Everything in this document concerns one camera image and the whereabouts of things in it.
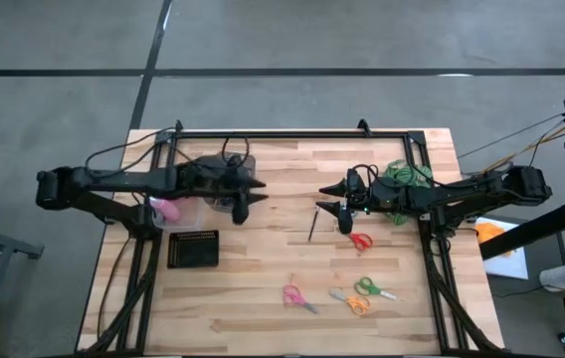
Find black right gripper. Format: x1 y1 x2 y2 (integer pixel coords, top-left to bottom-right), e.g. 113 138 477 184
314 168 366 235

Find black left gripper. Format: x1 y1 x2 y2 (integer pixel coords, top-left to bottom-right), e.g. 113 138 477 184
197 171 270 225

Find thin black paintbrush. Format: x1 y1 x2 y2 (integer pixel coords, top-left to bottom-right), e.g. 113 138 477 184
307 207 320 244

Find clear plastic storage bin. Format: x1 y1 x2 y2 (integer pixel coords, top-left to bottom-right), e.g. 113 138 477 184
205 150 258 214

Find red scissors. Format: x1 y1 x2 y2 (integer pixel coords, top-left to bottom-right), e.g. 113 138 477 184
349 232 374 253

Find light pink paint bottle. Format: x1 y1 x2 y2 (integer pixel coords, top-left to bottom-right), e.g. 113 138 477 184
148 196 183 224

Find orange scissors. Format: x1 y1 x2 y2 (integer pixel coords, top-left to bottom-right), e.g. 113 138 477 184
328 287 373 317

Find green scissors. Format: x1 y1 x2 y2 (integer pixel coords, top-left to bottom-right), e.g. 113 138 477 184
353 276 398 301

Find pink scissors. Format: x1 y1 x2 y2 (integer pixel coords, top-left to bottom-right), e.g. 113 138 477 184
282 283 319 315

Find potted striped-leaf plant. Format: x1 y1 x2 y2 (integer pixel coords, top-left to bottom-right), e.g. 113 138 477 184
380 158 436 226

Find black mesh plastic basket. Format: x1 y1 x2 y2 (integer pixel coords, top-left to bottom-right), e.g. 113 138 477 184
166 229 221 270

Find orange cloth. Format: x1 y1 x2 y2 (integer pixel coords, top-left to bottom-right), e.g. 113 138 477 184
475 222 510 258

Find white paper sheet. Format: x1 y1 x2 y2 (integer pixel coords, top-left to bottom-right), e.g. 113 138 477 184
475 216 530 281

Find black metal beam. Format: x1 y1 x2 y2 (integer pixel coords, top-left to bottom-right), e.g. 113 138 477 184
478 196 565 263

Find white grey cylinder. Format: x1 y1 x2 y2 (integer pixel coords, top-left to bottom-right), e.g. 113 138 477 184
539 262 565 293

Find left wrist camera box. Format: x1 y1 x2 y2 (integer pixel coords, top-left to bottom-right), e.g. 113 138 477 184
220 152 247 173

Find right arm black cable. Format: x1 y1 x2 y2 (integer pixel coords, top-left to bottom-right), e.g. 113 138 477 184
350 162 381 183

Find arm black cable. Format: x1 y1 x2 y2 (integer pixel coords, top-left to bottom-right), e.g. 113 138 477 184
350 162 381 183
85 126 179 175

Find left gripper looped cable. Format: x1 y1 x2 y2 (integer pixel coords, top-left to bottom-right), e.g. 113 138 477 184
220 135 251 169

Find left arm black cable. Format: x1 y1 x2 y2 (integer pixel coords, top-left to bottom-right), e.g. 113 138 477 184
85 126 179 175

